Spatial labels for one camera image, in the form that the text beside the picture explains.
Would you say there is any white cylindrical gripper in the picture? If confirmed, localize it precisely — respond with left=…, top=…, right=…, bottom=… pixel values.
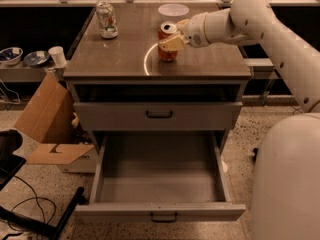
left=158, top=9, right=234, bottom=52

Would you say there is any red coke can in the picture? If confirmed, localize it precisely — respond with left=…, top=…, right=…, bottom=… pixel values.
left=158, top=21, right=178, bottom=62

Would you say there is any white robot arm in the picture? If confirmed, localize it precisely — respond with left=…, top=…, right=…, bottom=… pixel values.
left=158, top=0, right=320, bottom=240

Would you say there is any grey drawer cabinet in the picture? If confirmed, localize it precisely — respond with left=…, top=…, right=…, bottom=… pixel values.
left=64, top=3, right=251, bottom=146

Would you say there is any white green soda can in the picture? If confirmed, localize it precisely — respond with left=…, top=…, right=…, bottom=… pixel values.
left=96, top=2, right=118, bottom=39

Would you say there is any closed top drawer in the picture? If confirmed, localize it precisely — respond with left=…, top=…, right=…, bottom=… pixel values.
left=74, top=102, right=242, bottom=131

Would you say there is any open middle drawer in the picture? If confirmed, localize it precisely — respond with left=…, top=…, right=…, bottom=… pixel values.
left=76, top=132, right=246, bottom=223

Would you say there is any white ceramic bowl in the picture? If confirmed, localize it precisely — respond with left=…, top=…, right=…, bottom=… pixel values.
left=158, top=3, right=189, bottom=22

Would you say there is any grey side shelf right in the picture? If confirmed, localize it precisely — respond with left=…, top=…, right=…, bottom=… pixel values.
left=244, top=58, right=274, bottom=79

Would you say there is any grey side shelf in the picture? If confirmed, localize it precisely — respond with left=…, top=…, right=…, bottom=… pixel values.
left=244, top=58, right=274, bottom=79
left=0, top=62, right=66, bottom=83

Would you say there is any white paper cup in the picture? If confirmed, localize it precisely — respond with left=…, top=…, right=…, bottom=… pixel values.
left=48, top=46, right=67, bottom=68

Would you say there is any blue patterned bowl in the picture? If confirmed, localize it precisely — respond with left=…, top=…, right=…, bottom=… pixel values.
left=23, top=51, right=50, bottom=67

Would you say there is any brown cardboard box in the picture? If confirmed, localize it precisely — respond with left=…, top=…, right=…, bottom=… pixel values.
left=14, top=75, right=97, bottom=173

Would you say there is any grey side shelf left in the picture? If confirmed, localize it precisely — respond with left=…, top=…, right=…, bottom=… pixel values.
left=0, top=62, right=66, bottom=83

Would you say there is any black chair base left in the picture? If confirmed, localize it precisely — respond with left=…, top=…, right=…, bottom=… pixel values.
left=0, top=129, right=86, bottom=240

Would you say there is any black floor cable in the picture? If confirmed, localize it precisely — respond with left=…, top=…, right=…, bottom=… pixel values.
left=6, top=174, right=58, bottom=233

